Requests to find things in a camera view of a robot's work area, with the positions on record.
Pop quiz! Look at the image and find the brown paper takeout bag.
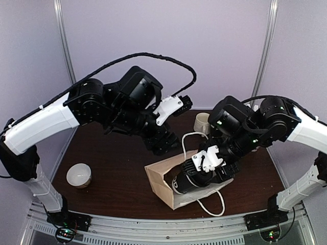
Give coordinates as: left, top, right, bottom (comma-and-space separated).
144, 131, 235, 217

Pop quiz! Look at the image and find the black paper coffee cup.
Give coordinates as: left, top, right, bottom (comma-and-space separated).
171, 170, 218, 195

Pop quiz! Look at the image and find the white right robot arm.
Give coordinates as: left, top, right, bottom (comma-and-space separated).
208, 95, 326, 226

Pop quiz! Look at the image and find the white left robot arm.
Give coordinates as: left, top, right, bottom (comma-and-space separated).
1, 66, 183, 227

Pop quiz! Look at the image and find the cream ribbed ceramic mug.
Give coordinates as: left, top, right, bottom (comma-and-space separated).
193, 112, 210, 135

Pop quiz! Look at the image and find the white ceramic bowl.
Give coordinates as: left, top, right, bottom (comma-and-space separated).
66, 163, 92, 189

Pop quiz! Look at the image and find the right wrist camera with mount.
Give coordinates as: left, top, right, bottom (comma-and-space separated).
177, 145, 226, 177

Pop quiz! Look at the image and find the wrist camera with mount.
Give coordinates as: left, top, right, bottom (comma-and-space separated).
153, 95, 193, 126
177, 145, 226, 177

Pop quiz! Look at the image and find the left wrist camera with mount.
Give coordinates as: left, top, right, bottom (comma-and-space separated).
153, 95, 193, 126

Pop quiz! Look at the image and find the aluminium front rail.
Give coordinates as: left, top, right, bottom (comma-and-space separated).
18, 202, 318, 244

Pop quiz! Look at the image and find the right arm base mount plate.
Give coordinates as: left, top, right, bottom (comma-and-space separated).
244, 210, 288, 231

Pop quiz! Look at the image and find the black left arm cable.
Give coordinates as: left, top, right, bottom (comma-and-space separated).
0, 52, 197, 133

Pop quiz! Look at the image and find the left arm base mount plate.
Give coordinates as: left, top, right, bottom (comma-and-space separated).
46, 211, 91, 232

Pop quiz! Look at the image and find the right aluminium frame post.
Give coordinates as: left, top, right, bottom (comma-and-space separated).
251, 0, 278, 96

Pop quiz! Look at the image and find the aluminium frame post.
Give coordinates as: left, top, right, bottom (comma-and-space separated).
53, 0, 76, 85
251, 0, 278, 96

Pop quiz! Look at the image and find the left aluminium frame post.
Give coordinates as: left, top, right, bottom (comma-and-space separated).
53, 0, 76, 85

